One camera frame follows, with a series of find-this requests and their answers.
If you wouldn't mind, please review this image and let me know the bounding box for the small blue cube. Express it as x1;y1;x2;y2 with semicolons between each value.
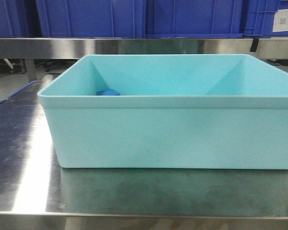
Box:
96;89;120;96

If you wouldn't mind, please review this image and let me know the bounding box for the blue crate upper right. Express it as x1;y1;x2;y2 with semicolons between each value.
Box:
145;0;243;38

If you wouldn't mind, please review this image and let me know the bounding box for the steel shelf rail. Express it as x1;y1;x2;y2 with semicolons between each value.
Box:
0;37;288;59

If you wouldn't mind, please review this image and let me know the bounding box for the blue crate far right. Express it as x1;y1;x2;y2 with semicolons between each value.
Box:
240;0;288;37

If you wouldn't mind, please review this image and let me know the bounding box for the blue crate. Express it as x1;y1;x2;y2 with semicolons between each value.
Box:
0;0;42;38
240;0;288;37
36;0;146;38
145;0;243;38

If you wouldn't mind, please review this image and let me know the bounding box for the blue crate upper middle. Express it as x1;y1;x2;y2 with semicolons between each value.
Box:
36;0;146;38

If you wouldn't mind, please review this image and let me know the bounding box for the black tape strip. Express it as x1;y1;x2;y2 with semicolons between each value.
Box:
250;38;260;52

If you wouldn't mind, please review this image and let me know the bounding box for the light teal plastic tub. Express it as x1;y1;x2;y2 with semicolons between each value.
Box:
38;54;288;169

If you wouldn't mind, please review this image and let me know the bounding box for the white QR label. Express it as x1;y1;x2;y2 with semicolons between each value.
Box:
272;9;288;32

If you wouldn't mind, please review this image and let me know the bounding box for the blue crate upper left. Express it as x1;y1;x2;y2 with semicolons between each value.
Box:
0;0;42;38

